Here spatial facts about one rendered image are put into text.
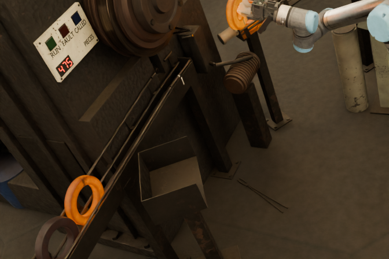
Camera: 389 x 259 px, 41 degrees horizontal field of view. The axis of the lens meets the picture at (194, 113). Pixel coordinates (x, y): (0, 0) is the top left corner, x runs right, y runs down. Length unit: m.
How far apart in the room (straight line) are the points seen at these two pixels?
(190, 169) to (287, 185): 0.76
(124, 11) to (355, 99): 1.41
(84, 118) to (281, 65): 1.69
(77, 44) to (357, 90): 1.50
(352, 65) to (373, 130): 0.36
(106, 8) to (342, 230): 1.39
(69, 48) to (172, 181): 0.64
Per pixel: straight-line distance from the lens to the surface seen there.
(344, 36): 2.66
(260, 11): 2.34
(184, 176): 2.04
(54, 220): 1.93
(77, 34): 2.07
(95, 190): 2.06
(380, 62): 2.78
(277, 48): 3.61
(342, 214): 2.52
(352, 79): 2.82
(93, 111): 2.12
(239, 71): 2.58
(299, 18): 2.30
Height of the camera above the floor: 1.99
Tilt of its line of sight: 37 degrees down
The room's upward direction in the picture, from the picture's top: 24 degrees counter-clockwise
